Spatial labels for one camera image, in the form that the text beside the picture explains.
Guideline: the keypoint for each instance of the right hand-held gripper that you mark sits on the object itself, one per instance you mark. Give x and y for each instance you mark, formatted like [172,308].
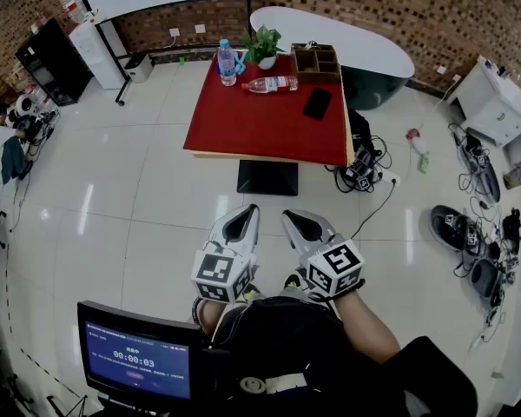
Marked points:
[334,267]

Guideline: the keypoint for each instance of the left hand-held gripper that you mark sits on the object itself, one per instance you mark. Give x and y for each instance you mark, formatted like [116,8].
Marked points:
[219,272]

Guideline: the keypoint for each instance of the clear bottle with red label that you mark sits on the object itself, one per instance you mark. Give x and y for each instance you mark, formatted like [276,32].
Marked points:
[271,84]

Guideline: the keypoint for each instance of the person's right forearm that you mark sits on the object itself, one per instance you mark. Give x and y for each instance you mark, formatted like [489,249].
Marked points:
[364,328]

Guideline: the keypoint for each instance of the person's left forearm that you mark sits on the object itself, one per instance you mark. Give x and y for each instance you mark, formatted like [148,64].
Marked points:
[210,317]

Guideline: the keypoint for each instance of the clear bottle with blue label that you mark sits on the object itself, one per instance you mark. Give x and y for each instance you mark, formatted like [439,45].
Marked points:
[227,65]

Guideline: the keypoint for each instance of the person's right shoe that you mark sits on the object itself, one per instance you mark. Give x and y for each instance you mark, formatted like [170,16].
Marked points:
[292,281]

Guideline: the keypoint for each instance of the person's shoe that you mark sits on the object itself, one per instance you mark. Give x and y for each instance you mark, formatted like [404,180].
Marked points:
[292,281]
[252,293]

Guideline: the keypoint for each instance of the person's left shoe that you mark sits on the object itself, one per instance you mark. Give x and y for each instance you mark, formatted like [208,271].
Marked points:
[252,293]

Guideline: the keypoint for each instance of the spare gripper with marker tags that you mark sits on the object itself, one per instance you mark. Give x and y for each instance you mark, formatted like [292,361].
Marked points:
[360,170]

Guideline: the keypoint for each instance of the black wristband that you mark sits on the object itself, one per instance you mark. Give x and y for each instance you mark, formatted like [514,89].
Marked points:
[195,311]

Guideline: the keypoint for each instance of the white power strip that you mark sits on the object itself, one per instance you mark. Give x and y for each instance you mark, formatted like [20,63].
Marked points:
[393,179]

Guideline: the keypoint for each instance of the red tablecloth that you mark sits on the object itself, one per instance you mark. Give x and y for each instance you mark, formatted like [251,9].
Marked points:
[265,120]

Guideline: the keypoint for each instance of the black bag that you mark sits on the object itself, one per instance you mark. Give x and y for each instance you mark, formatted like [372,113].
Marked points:
[359,130]

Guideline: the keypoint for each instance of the black smartphone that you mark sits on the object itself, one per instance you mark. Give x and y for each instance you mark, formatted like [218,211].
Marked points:
[317,103]

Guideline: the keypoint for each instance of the person's black shirt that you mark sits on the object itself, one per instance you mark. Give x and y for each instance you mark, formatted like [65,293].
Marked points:
[312,363]

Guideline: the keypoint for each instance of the green cloth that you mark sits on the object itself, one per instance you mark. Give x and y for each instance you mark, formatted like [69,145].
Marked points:
[424,163]

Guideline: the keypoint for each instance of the pink and white toy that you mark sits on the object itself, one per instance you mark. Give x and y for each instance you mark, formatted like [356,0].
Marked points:
[417,141]

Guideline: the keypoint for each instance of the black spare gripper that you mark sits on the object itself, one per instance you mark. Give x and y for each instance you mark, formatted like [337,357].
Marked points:
[451,228]

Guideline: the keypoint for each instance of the brown wooden organiser box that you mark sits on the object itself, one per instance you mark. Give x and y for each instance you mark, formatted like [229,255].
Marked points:
[317,76]

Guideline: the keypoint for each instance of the light blue plastic clip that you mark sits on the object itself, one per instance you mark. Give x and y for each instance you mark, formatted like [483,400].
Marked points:
[240,64]

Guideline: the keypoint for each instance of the black monitor with blue screen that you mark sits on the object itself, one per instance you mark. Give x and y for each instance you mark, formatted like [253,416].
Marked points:
[136,359]

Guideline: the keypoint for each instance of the green plant in white pot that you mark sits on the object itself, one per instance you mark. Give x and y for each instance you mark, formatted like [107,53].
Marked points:
[264,48]

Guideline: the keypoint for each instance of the white waste bin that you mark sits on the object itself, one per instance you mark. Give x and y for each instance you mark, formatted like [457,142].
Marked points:
[139,68]

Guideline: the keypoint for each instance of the white oval counter dark base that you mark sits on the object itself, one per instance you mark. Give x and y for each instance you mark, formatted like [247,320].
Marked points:
[356,46]

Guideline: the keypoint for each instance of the white water dispenser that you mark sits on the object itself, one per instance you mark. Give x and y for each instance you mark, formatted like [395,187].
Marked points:
[96,57]

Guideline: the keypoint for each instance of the white desk unit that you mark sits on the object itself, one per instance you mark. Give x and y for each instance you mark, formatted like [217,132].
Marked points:
[495,98]

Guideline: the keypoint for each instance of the teal cloth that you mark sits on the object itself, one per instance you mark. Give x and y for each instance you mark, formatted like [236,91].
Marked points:
[13,161]

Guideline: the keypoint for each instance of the black cabinet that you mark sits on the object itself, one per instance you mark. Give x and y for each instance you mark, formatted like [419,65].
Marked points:
[54,65]

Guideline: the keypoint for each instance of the white round appliance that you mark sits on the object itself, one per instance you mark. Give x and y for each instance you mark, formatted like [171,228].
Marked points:
[24,104]

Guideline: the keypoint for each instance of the wooden table with black pedestal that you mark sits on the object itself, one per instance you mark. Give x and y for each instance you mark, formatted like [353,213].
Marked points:
[267,178]

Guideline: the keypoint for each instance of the red wall poster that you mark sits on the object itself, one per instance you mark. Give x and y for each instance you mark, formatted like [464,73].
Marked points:
[71,0]

